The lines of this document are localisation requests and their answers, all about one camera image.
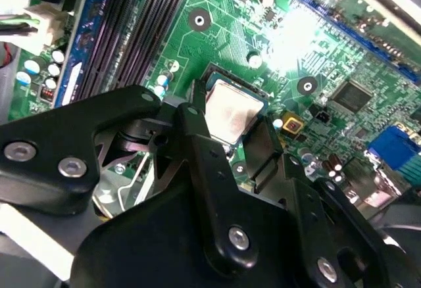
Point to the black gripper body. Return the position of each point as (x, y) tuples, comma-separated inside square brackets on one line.
[(148, 252)]

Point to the silver CPU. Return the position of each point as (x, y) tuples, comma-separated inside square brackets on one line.
[(230, 113)]

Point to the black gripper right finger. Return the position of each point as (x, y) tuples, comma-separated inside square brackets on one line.
[(263, 156)]

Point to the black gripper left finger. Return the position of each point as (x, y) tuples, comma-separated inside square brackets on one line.
[(49, 143)]

